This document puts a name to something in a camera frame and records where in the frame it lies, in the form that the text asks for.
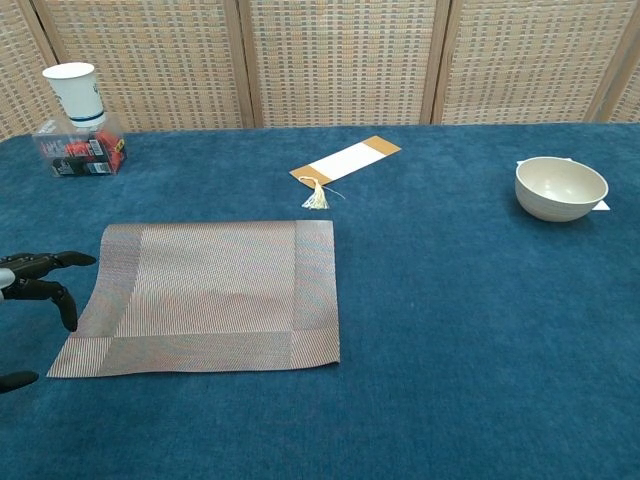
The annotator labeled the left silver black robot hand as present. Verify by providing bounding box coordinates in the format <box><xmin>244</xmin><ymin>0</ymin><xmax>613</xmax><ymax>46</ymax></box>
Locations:
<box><xmin>0</xmin><ymin>249</ymin><xmax>98</xmax><ymax>395</ymax></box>

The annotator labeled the woven beige placemat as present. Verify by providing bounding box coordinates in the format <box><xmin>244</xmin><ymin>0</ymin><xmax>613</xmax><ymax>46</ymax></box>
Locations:
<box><xmin>45</xmin><ymin>219</ymin><xmax>342</xmax><ymax>380</ymax></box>

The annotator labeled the cream bowl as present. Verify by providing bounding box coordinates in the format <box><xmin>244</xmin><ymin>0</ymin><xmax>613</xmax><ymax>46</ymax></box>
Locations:
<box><xmin>514</xmin><ymin>156</ymin><xmax>610</xmax><ymax>223</ymax></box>

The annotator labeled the clear box with red items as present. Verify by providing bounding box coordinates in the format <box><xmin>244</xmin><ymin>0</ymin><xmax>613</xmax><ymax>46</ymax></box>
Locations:
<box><xmin>31</xmin><ymin>117</ymin><xmax>128</xmax><ymax>179</ymax></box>

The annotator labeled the white paper cup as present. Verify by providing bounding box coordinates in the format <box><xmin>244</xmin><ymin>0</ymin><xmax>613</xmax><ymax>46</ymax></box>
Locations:
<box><xmin>41</xmin><ymin>62</ymin><xmax>107</xmax><ymax>129</ymax></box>

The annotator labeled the tan white bookmark with tassel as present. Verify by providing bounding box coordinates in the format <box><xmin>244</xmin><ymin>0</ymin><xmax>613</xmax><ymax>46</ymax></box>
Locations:
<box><xmin>288</xmin><ymin>135</ymin><xmax>403</xmax><ymax>211</ymax></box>

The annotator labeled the woven bamboo folding screen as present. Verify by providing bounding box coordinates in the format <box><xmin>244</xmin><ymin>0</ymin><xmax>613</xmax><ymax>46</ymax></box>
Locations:
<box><xmin>0</xmin><ymin>0</ymin><xmax>640</xmax><ymax>142</ymax></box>

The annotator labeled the blue felt table cover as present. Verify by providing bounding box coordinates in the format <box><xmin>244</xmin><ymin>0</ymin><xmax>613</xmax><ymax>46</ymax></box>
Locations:
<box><xmin>0</xmin><ymin>122</ymin><xmax>640</xmax><ymax>480</ymax></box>

